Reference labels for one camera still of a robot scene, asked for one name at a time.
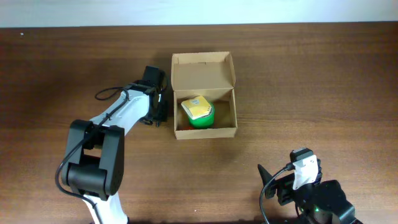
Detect yellow sticky note pad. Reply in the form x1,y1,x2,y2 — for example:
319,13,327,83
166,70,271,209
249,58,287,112
181,96,213,119

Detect green tape roll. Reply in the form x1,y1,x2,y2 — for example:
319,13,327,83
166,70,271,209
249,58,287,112
188,103,215,129

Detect brown cardboard box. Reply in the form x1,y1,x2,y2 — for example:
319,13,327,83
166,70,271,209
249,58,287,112
171,52,238,140

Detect orange black stapler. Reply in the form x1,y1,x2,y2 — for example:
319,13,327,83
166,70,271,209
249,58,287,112
181,125,195,131

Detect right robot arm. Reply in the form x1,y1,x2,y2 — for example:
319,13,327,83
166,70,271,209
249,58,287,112
257,147,361,224

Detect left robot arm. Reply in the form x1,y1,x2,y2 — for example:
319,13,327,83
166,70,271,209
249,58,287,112
55,66,168,223

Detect right black cable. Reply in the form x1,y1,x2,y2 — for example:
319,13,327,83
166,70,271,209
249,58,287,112
259,162,296,224

